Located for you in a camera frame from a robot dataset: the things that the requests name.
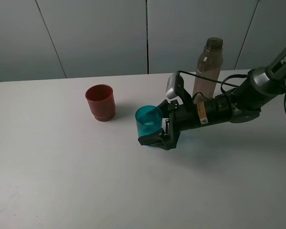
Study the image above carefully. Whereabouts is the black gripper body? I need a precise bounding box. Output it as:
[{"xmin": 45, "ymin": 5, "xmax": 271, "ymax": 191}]
[{"xmin": 165, "ymin": 96, "xmax": 229, "ymax": 150}]

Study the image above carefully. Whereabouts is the smoky transparent water bottle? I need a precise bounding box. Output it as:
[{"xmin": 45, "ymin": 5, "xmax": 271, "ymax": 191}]
[{"xmin": 193, "ymin": 37, "xmax": 223, "ymax": 103}]

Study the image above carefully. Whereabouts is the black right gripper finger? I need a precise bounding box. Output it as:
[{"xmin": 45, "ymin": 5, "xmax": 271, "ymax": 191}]
[{"xmin": 157, "ymin": 100, "xmax": 171, "ymax": 118}]

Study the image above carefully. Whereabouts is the red plastic cup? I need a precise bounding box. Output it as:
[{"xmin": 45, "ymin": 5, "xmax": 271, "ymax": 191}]
[{"xmin": 85, "ymin": 84, "xmax": 115, "ymax": 122}]

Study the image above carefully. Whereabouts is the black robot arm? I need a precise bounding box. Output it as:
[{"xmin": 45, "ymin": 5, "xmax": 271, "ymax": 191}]
[{"xmin": 135, "ymin": 47, "xmax": 286, "ymax": 150}]

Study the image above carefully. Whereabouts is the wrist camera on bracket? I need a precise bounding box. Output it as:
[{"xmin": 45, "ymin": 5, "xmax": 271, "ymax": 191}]
[{"xmin": 165, "ymin": 71, "xmax": 193, "ymax": 104}]

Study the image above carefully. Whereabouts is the teal transparent plastic cup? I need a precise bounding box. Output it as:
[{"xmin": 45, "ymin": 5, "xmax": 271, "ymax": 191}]
[{"xmin": 135, "ymin": 105, "xmax": 163, "ymax": 138}]

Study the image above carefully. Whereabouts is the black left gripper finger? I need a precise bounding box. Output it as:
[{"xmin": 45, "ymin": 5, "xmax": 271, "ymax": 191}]
[{"xmin": 138, "ymin": 128, "xmax": 169, "ymax": 150}]

